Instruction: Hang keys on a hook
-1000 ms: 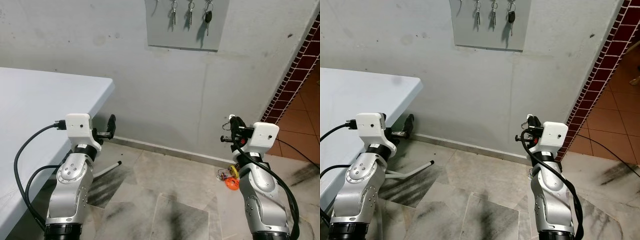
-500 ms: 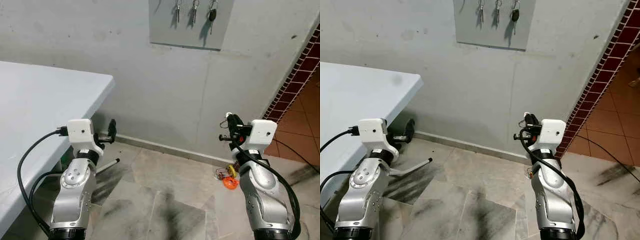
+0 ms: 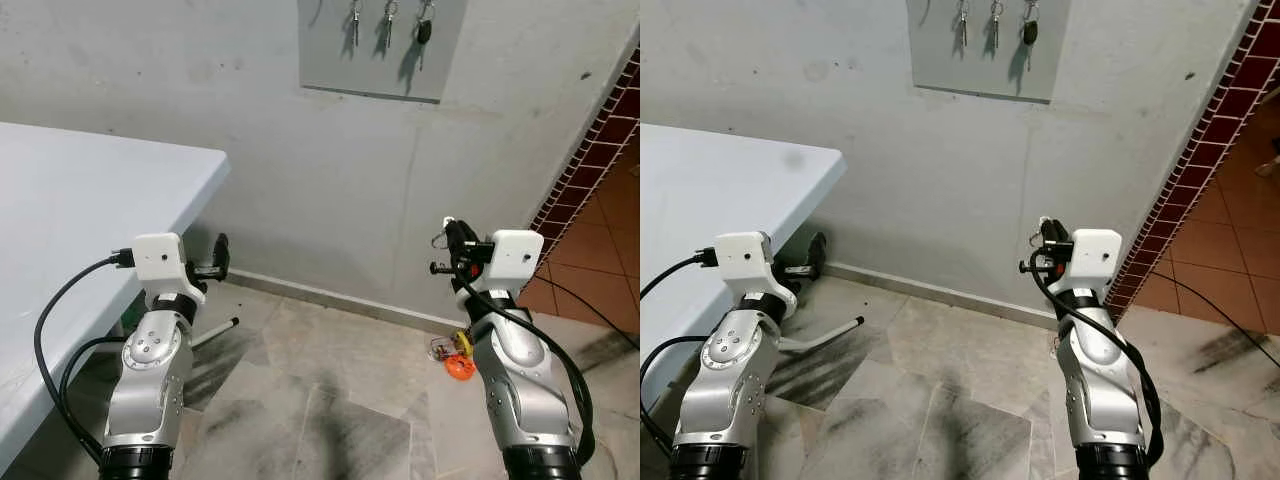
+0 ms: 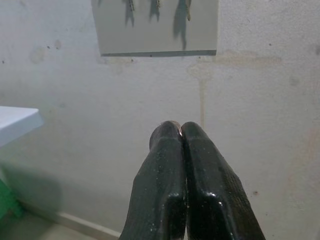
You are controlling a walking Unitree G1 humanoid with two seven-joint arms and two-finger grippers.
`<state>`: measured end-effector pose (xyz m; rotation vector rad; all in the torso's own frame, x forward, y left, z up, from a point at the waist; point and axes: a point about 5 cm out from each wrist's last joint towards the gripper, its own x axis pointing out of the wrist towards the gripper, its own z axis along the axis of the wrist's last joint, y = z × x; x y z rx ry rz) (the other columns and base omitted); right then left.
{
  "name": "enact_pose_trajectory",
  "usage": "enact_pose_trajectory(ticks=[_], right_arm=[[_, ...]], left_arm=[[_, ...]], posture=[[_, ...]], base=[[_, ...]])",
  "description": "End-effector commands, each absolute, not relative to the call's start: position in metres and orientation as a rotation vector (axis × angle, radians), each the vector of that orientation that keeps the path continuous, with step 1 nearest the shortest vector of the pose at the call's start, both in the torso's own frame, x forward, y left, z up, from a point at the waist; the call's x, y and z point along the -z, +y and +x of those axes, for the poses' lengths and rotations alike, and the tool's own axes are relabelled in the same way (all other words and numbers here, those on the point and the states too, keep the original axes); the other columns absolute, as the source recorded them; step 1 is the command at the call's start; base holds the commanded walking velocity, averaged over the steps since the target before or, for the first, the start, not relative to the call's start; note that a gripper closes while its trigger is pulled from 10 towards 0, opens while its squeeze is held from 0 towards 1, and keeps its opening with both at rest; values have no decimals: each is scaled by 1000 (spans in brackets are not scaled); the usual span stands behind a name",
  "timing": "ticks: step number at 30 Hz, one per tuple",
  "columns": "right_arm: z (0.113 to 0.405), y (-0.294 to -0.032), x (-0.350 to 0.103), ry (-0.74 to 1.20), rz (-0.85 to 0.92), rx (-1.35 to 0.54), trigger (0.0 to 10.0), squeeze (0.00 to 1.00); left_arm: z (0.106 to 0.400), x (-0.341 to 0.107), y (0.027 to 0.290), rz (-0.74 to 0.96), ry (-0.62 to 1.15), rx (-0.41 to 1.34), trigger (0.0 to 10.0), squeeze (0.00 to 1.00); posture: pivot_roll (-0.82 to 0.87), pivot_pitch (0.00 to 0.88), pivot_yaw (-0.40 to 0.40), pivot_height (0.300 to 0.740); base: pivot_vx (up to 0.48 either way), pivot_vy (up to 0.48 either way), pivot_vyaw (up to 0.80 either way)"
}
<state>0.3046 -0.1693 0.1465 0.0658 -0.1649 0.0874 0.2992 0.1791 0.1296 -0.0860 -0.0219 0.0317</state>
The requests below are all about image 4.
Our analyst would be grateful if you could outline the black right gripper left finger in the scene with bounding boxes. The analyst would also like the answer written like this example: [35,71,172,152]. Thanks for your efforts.
[119,120,188,240]

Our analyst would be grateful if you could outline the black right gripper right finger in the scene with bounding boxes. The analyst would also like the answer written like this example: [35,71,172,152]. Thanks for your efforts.
[181,121,266,240]

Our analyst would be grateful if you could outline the green plastic object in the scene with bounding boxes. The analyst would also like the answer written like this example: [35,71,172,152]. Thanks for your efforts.
[0,179,25,219]

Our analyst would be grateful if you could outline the white plastic folding table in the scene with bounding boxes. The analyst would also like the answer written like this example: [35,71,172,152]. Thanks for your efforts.
[0,105,45,151]

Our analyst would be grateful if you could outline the grey wall board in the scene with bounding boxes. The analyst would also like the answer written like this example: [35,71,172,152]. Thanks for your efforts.
[91,0,220,57]

